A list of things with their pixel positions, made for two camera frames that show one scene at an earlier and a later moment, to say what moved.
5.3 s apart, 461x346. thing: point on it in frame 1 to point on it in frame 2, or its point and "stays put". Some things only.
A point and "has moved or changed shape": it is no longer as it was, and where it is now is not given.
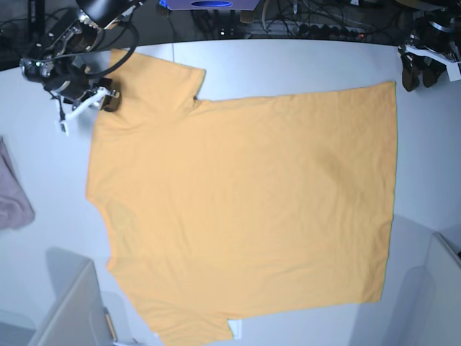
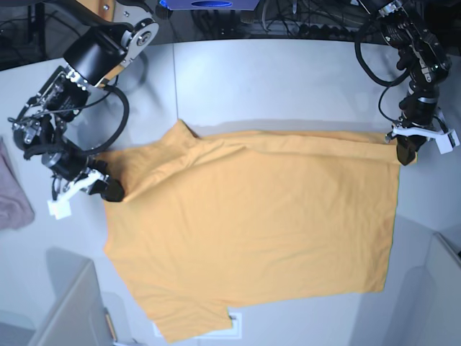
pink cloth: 16,210 stays put
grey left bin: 78,318 stays put
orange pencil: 109,321 stays put
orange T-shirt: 274,203 has moved or changed shape
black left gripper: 71,85 to 69,163
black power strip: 326,32 stays put
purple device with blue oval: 209,4 stays put
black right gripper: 410,76 to 418,108
